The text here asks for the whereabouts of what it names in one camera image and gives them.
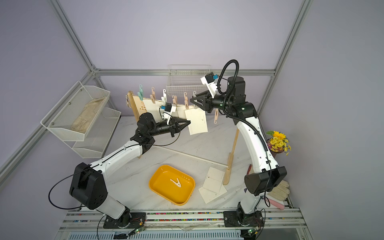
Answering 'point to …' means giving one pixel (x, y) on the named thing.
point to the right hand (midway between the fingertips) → (194, 101)
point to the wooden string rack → (140, 111)
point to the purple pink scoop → (277, 204)
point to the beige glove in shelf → (83, 121)
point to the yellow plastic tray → (172, 183)
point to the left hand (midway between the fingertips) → (189, 123)
